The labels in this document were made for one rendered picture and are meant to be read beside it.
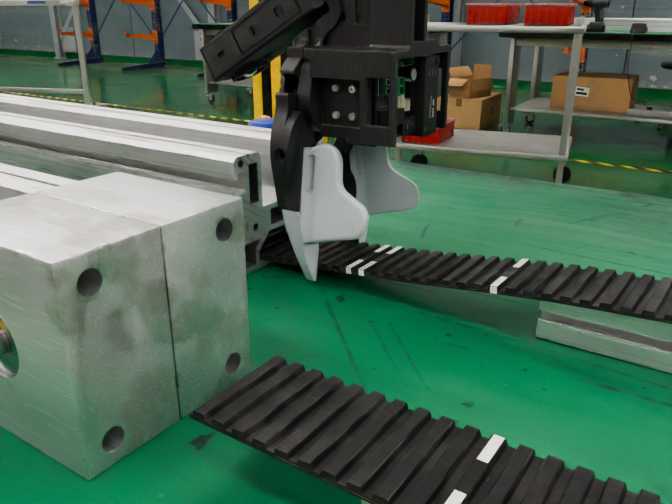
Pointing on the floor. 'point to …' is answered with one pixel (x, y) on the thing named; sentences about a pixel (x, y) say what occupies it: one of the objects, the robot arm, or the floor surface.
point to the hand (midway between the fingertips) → (327, 247)
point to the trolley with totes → (522, 145)
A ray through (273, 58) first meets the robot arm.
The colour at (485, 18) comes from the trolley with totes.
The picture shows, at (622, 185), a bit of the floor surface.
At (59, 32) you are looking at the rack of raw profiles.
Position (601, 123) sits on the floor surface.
